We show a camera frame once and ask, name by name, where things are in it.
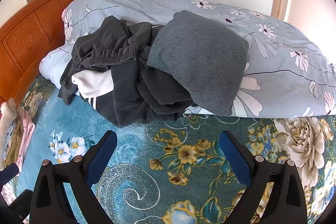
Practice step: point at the olive knitted garment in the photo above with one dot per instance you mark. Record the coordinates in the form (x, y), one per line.
(14, 141)

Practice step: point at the black jacket with white stripes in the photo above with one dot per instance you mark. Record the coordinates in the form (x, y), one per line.
(131, 92)

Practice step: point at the pink folded garment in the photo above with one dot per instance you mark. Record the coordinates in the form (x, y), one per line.
(25, 132)

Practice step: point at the grey sweatshirt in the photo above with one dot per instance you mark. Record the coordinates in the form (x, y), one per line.
(110, 43)

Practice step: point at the orange wooden headboard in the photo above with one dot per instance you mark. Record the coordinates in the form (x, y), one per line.
(23, 40)

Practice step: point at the grey sweater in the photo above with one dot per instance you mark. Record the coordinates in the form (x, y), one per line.
(199, 61)

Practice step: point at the light blue floral pillow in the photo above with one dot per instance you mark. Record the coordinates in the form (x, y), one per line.
(275, 61)

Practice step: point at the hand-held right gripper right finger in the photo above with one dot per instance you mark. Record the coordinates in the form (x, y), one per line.
(233, 161)

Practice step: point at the stack of folded clothes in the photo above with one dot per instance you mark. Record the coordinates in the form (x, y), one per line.
(6, 119)

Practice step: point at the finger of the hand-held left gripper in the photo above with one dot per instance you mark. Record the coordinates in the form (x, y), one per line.
(21, 201)
(8, 174)

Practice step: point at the teal floral blanket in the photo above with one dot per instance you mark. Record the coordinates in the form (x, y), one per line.
(157, 161)

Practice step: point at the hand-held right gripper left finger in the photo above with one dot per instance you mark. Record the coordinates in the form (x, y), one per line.
(102, 158)

